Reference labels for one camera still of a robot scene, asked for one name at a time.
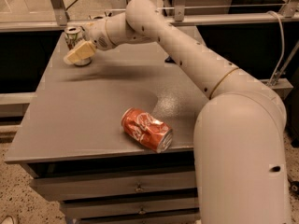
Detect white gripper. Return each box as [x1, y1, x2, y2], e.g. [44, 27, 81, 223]
[64, 19, 116, 64]

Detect white green 7up can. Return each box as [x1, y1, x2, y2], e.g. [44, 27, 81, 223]
[64, 26, 92, 66]

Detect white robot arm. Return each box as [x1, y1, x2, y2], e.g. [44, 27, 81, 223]
[64, 0, 292, 224]

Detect blue rxbar wrapper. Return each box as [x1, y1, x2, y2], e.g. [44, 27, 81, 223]
[164, 56, 174, 63]

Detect crushed red coca-cola can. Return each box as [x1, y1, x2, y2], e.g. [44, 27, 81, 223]
[121, 108, 173, 153]

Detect grey drawer cabinet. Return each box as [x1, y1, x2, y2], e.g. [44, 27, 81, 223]
[4, 26, 219, 224]

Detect top grey drawer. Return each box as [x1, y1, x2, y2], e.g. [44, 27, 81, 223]
[30, 168, 196, 201]

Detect grey drawer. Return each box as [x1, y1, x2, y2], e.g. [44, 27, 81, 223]
[61, 196, 199, 218]
[79, 209, 200, 224]
[30, 168, 196, 201]

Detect middle grey drawer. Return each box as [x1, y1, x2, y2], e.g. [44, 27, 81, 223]
[61, 196, 199, 218]

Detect white shoe tip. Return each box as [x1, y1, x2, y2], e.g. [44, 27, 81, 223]
[0, 216, 18, 224]

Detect bottom grey drawer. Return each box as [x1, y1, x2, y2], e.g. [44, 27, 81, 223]
[79, 209, 200, 224]

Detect black tool on floor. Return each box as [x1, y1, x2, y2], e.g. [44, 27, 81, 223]
[290, 181, 299, 195]

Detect grey metal railing frame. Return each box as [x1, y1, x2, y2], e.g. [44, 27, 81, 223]
[0, 0, 298, 32]

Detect white cable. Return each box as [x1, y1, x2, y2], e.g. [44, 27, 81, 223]
[266, 10, 286, 82]

